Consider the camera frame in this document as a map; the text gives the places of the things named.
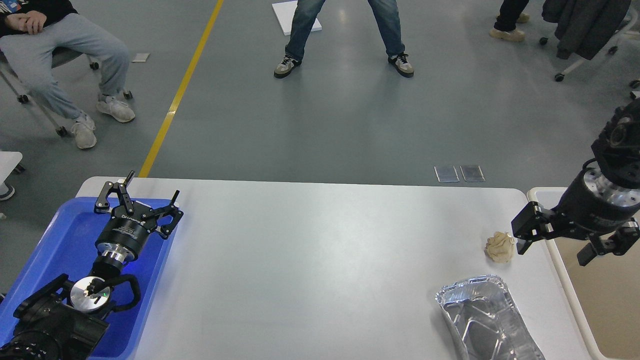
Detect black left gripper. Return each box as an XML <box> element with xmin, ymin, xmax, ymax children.
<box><xmin>93</xmin><ymin>170</ymin><xmax>184</xmax><ymax>262</ymax></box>

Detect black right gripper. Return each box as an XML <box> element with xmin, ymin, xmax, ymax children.
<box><xmin>510</xmin><ymin>167</ymin><xmax>640</xmax><ymax>267</ymax></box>

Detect aluminium foil tray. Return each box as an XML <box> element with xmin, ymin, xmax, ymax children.
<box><xmin>435</xmin><ymin>275</ymin><xmax>545</xmax><ymax>360</ymax></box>

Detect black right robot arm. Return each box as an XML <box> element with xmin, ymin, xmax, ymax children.
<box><xmin>511</xmin><ymin>99</ymin><xmax>640</xmax><ymax>266</ymax></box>

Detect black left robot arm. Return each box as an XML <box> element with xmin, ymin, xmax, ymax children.
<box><xmin>1</xmin><ymin>171</ymin><xmax>183</xmax><ymax>360</ymax></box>

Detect white plastic bin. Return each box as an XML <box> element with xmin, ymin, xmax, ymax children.
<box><xmin>527</xmin><ymin>187</ymin><xmax>640</xmax><ymax>360</ymax></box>

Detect crumpled brown paper ball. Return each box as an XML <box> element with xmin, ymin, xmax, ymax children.
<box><xmin>484</xmin><ymin>231</ymin><xmax>517</xmax><ymax>264</ymax></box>

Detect blue plastic tray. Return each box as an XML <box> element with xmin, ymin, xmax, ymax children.
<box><xmin>0</xmin><ymin>197</ymin><xmax>174</xmax><ymax>360</ymax></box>

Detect right floor socket plate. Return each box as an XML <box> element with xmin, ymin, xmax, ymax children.
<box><xmin>459</xmin><ymin>164</ymin><xmax>486</xmax><ymax>183</ymax></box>

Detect floor socket plate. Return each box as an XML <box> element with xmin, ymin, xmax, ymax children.
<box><xmin>459</xmin><ymin>164</ymin><xmax>486</xmax><ymax>183</ymax></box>
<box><xmin>433</xmin><ymin>165</ymin><xmax>460</xmax><ymax>183</ymax></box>

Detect white side table corner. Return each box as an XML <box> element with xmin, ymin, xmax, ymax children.
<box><xmin>0</xmin><ymin>150</ymin><xmax>23</xmax><ymax>201</ymax></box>

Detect left floor socket plate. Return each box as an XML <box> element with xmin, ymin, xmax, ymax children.
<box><xmin>433</xmin><ymin>165</ymin><xmax>460</xmax><ymax>183</ymax></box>

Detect grey office chair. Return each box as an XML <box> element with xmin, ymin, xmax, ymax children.
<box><xmin>0</xmin><ymin>46</ymin><xmax>134</xmax><ymax>138</ymax></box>

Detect chair with dark coat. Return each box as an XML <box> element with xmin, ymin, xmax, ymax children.
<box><xmin>541</xmin><ymin>0</ymin><xmax>639</xmax><ymax>82</ymax></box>

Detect seated person grey trousers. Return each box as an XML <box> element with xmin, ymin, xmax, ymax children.
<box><xmin>0</xmin><ymin>0</ymin><xmax>136</xmax><ymax>150</ymax></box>

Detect person with beige shoes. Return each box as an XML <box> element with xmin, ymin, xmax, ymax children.
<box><xmin>489</xmin><ymin>0</ymin><xmax>530</xmax><ymax>43</ymax></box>

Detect white board on floor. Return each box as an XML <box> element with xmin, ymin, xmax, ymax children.
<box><xmin>271</xmin><ymin>0</ymin><xmax>298</xmax><ymax>36</ymax></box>

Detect standing person blue jeans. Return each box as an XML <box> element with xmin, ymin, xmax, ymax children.
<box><xmin>273</xmin><ymin>0</ymin><xmax>415</xmax><ymax>79</ymax></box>

